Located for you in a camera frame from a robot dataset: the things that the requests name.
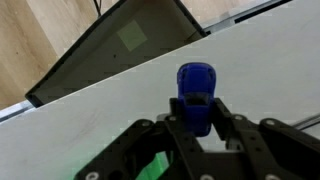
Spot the blue toy car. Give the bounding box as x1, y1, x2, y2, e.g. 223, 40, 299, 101
176, 62, 218, 138

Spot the black wire tv foot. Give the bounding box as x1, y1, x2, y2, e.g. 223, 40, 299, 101
292, 112, 320, 132

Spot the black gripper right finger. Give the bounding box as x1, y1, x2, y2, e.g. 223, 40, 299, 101
213, 97, 320, 180

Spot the black hanging cable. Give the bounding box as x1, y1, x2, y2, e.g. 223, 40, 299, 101
93, 0, 103, 18

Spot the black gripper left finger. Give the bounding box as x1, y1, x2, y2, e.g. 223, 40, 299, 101
74, 97, 204, 180

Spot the dark grey flat box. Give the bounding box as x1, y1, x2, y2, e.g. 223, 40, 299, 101
24, 0, 208, 108

